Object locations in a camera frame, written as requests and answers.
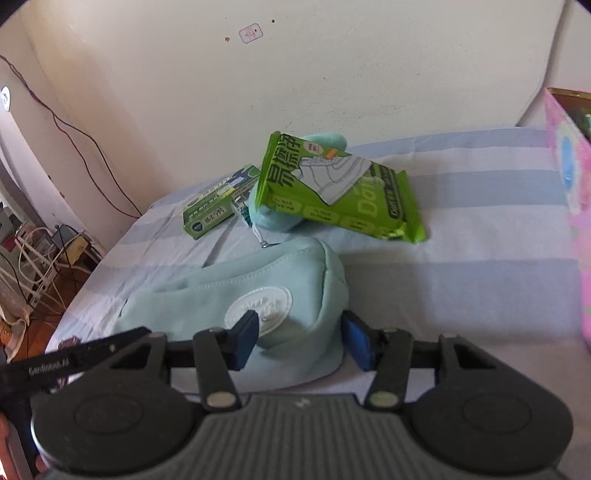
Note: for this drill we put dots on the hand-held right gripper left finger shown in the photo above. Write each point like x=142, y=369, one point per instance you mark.
x=244, y=339

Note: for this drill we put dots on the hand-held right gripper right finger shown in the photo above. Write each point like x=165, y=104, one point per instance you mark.
x=358, y=341

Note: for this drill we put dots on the mint green fabric pouch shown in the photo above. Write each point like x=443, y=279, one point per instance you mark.
x=207, y=286

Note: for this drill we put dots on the green medicine box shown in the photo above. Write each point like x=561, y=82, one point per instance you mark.
x=207, y=207

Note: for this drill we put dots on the beige power adapter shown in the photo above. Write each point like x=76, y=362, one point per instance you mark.
x=79, y=249

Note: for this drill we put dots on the teal plush toy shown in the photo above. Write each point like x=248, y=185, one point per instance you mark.
x=277, y=219

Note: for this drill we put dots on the green wet wipes packet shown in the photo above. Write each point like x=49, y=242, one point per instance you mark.
x=351, y=203

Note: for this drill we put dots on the cluttered storage rack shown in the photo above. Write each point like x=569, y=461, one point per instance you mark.
x=9, y=226

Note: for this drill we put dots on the striped blue bed sheet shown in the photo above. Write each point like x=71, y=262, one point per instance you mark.
x=461, y=230

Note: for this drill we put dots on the pink patterned box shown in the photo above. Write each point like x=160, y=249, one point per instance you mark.
x=577, y=184

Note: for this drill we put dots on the white round wall fixture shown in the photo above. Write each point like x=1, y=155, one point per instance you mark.
x=4, y=98

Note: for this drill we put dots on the small wall sticker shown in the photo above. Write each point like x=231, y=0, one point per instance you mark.
x=250, y=33

